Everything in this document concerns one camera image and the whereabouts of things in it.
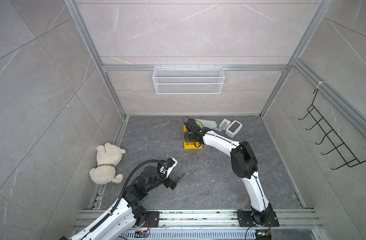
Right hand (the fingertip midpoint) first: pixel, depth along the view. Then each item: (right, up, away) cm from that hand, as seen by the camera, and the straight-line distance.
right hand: (187, 135), depth 100 cm
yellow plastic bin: (0, -5, -2) cm, 6 cm away
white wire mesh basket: (+1, +38, +1) cm, 38 cm away
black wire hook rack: (+66, -7, -40) cm, 77 cm away
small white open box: (+29, +8, +14) cm, 33 cm away
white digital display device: (+34, +5, +7) cm, 35 cm away
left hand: (-6, -14, -24) cm, 29 cm away
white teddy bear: (-48, -12, -12) cm, 51 cm away
